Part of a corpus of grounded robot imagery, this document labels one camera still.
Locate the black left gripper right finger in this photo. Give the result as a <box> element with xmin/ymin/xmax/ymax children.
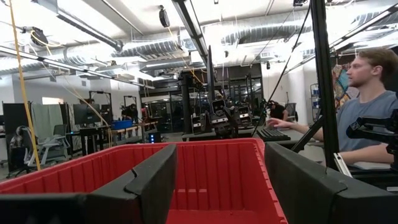
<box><xmin>264</xmin><ymin>142</ymin><xmax>398</xmax><ymax>224</ymax></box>

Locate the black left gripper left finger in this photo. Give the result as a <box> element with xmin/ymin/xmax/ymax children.
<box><xmin>0</xmin><ymin>143</ymin><xmax>177</xmax><ymax>224</ymax></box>

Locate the red ribbed plastic bin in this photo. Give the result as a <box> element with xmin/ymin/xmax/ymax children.
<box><xmin>0</xmin><ymin>138</ymin><xmax>289</xmax><ymax>224</ymax></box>

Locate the silver metal bar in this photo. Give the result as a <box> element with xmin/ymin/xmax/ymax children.
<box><xmin>333</xmin><ymin>152</ymin><xmax>354</xmax><ymax>178</ymax></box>

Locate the black desk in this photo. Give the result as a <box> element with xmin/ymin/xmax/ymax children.
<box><xmin>254</xmin><ymin>126</ymin><xmax>326</xmax><ymax>151</ymax></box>

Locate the white office chair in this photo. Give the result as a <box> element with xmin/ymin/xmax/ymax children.
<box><xmin>27</xmin><ymin>124</ymin><xmax>72</xmax><ymax>166</ymax></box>

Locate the black computer keyboard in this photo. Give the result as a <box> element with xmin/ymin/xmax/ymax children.
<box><xmin>256</xmin><ymin>127</ymin><xmax>292</xmax><ymax>142</ymax></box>

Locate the blue plastic tub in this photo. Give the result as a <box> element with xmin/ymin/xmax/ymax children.
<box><xmin>111</xmin><ymin>119</ymin><xmax>134</xmax><ymax>131</ymax></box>

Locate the person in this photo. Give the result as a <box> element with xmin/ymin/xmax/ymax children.
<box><xmin>121</xmin><ymin>103</ymin><xmax>139</xmax><ymax>122</ymax></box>
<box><xmin>266</xmin><ymin>48</ymin><xmax>398</xmax><ymax>166</ymax></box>
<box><xmin>269</xmin><ymin>100</ymin><xmax>290</xmax><ymax>121</ymax></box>

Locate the wooden workbench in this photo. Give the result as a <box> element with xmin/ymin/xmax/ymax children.
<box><xmin>107</xmin><ymin>121</ymin><xmax>159</xmax><ymax>149</ymax></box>

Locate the computer tower with blue lights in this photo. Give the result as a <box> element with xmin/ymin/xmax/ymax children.
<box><xmin>147</xmin><ymin>131</ymin><xmax>162</xmax><ymax>144</ymax></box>

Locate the black monitor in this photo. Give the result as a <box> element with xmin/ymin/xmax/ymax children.
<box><xmin>73</xmin><ymin>103</ymin><xmax>102</xmax><ymax>125</ymax></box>

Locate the pale green curtain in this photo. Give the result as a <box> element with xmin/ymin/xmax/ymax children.
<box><xmin>30</xmin><ymin>103</ymin><xmax>65</xmax><ymax>141</ymax></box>

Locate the shelf with blue items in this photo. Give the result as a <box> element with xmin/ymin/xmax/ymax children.
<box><xmin>310</xmin><ymin>83</ymin><xmax>322</xmax><ymax>118</ymax></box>

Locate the black standing panel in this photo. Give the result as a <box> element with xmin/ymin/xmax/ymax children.
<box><xmin>2</xmin><ymin>101</ymin><xmax>32</xmax><ymax>150</ymax></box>

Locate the black background robot station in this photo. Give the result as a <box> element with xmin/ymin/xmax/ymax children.
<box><xmin>190</xmin><ymin>98</ymin><xmax>253</xmax><ymax>139</ymax></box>

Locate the grey ceiling pipe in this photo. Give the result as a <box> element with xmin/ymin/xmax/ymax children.
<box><xmin>32</xmin><ymin>0</ymin><xmax>124</xmax><ymax>52</ymax></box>

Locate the black diagonal frame brace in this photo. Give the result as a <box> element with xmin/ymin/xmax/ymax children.
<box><xmin>290</xmin><ymin>116</ymin><xmax>324</xmax><ymax>153</ymax></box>

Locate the pale yellow cable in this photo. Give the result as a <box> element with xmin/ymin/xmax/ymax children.
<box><xmin>40</xmin><ymin>58</ymin><xmax>113</xmax><ymax>149</ymax></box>

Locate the colourful wall tapestry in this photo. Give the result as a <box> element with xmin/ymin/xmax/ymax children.
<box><xmin>331</xmin><ymin>63</ymin><xmax>359</xmax><ymax>110</ymax></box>

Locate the hanging black cable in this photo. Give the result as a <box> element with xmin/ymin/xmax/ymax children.
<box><xmin>251</xmin><ymin>0</ymin><xmax>312</xmax><ymax>138</ymax></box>

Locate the yellow hanging rope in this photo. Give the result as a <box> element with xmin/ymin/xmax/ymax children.
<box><xmin>7</xmin><ymin>0</ymin><xmax>42</xmax><ymax>171</ymax></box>

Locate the silver ribbed ceiling duct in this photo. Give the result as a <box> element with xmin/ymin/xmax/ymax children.
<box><xmin>119</xmin><ymin>39</ymin><xmax>187</xmax><ymax>59</ymax></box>

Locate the thin black frame post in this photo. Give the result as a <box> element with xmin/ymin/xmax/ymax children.
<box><xmin>206</xmin><ymin>45</ymin><xmax>218</xmax><ymax>105</ymax></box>

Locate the black ceiling cable reel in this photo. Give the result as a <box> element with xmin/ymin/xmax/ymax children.
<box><xmin>159</xmin><ymin>5</ymin><xmax>171</xmax><ymax>29</ymax></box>
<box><xmin>30</xmin><ymin>27</ymin><xmax>50</xmax><ymax>47</ymax></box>

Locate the large silver ceiling duct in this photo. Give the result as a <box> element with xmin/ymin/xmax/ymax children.
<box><xmin>221</xmin><ymin>21</ymin><xmax>313</xmax><ymax>47</ymax></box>

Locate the black overhead frame beam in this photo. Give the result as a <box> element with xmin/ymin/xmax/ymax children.
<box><xmin>170</xmin><ymin>0</ymin><xmax>210</xmax><ymax>65</ymax></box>

